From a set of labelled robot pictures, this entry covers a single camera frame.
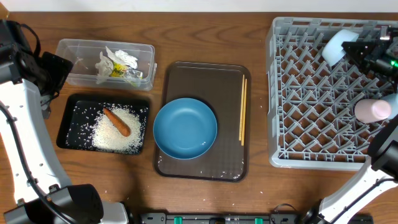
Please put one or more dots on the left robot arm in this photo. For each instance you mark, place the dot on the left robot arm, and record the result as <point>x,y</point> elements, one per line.
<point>44,193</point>

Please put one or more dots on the black tray bin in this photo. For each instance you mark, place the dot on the black tray bin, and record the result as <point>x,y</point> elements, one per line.
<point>73,100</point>

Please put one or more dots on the white napkin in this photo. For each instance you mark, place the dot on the white napkin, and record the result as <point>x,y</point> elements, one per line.
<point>105,66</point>

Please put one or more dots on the light blue bowl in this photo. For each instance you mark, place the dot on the light blue bowl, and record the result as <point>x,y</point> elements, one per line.
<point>333,51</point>

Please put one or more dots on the dark brown serving tray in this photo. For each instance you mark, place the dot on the dark brown serving tray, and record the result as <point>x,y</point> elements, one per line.
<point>219,87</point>

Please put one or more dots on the pale pink cup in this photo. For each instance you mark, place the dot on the pale pink cup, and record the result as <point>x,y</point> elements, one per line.
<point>370,110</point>

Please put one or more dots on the foil wrapper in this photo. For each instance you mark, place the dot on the foil wrapper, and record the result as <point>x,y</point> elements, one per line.
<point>129,74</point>

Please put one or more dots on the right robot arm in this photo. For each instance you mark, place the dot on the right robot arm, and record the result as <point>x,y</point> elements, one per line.
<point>379,172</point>

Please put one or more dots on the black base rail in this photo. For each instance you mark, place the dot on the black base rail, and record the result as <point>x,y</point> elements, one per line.
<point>163,218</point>

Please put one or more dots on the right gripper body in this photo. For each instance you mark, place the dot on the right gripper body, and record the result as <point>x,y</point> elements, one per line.
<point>384,58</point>

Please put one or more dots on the orange carrot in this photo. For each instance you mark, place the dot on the orange carrot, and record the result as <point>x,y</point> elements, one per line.
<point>118,123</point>

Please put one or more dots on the clear plastic bin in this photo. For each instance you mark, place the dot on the clear plastic bin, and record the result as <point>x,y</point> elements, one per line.
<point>86,53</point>

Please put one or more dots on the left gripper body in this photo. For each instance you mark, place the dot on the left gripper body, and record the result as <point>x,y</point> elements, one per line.
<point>37,67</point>

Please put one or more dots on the white rice pile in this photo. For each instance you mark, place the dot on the white rice pile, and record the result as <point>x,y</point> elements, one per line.
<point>90,129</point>

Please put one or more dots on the grey dishwasher rack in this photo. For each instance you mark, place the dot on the grey dishwasher rack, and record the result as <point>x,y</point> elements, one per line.
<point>311,121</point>

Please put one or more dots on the wooden chopstick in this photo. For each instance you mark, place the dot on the wooden chopstick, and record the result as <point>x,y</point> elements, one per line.
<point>244,111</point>
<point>241,109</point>

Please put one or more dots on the dark blue plate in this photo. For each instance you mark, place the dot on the dark blue plate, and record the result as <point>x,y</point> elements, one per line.
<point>185,128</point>

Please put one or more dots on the light blue cup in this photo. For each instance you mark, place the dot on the light blue cup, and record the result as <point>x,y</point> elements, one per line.
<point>392,99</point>

